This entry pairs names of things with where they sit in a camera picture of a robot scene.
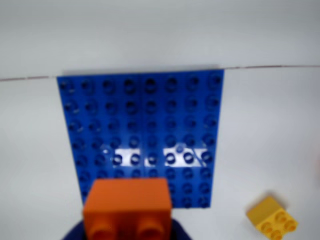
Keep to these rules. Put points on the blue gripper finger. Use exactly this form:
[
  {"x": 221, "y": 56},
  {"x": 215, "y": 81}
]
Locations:
[
  {"x": 177, "y": 231},
  {"x": 77, "y": 232}
]

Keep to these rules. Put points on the yellow 2x2 toy brick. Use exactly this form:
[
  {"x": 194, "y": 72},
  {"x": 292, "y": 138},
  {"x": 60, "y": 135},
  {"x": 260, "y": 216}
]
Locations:
[{"x": 267, "y": 212}]

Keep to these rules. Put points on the blue 8x8 studded baseplate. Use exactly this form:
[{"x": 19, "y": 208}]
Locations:
[{"x": 150, "y": 120}]

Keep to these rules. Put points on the orange 2x2 toy brick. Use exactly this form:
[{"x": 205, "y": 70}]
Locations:
[{"x": 127, "y": 197}]

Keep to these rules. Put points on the white foam board sheet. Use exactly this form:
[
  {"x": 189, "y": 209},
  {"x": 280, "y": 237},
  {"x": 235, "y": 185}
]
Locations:
[
  {"x": 150, "y": 37},
  {"x": 262, "y": 137}
]

